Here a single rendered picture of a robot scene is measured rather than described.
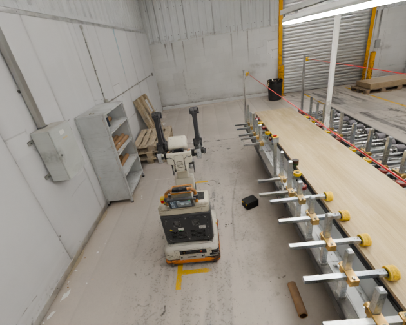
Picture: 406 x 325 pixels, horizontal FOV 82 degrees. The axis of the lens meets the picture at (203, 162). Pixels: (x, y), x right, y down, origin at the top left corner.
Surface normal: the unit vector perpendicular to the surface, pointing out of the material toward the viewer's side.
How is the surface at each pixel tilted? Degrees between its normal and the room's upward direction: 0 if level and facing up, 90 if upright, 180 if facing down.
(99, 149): 90
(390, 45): 90
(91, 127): 90
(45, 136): 90
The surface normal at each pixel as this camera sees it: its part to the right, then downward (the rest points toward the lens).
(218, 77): 0.00, 0.46
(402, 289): -0.14, -0.88
